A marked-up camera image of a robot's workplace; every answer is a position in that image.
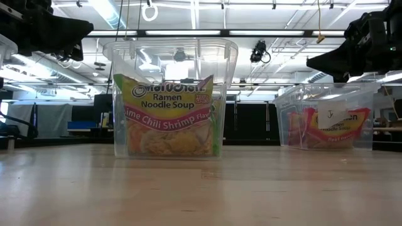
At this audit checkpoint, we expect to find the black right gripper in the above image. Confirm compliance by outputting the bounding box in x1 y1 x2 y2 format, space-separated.
307 12 389 83

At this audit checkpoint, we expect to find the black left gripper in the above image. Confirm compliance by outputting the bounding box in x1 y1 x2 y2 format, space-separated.
0 0 94 62

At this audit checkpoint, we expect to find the red beef ramen pack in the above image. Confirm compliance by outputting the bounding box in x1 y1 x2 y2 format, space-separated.
287 111 310 148
303 107 371 150

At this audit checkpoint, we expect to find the clear plastic bin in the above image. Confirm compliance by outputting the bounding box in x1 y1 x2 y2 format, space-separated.
102 38 239 159

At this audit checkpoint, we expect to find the lime chili shrimp ramen pack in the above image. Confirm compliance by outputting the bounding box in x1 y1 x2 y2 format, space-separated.
112 74 224 158

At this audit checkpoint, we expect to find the white paper label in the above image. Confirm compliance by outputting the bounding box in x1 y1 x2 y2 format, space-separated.
317 100 348 129

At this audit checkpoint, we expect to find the right clear plastic container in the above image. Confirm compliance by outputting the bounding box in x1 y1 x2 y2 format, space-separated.
272 83 376 151

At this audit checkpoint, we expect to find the black monitor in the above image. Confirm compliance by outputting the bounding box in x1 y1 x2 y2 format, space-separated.
93 93 114 122

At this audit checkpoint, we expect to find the grey fabric partition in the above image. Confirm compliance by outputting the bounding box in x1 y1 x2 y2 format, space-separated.
8 103 73 139

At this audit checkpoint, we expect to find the black cabinet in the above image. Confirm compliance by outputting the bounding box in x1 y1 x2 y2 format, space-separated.
224 102 280 141

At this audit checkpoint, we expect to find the yellow hanging cord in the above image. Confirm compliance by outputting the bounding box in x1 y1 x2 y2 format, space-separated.
315 0 326 44

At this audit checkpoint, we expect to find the black hanging cable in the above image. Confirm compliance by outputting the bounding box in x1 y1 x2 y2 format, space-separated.
106 0 124 94

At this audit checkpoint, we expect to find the black overhead frame bar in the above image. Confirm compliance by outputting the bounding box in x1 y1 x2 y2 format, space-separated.
84 28 346 39

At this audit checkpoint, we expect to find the white hanging ring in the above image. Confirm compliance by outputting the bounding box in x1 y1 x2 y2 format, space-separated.
141 2 159 23

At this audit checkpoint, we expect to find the black overhead camera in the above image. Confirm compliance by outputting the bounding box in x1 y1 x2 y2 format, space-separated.
249 40 271 64

